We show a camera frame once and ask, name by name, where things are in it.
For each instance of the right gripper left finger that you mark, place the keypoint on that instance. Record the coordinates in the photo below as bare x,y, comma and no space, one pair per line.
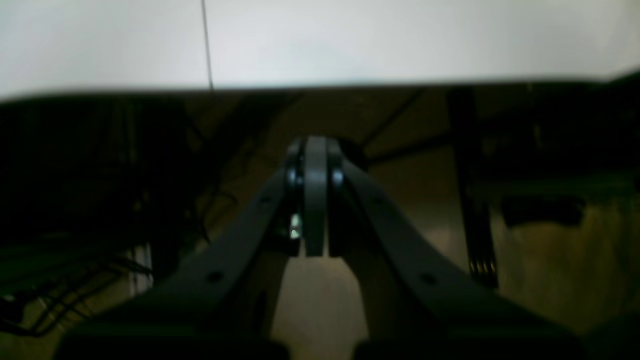
220,304

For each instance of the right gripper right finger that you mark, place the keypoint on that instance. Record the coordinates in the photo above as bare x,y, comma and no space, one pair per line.
418,305

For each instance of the dark table leg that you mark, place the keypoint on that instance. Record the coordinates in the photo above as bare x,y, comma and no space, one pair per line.
468,153

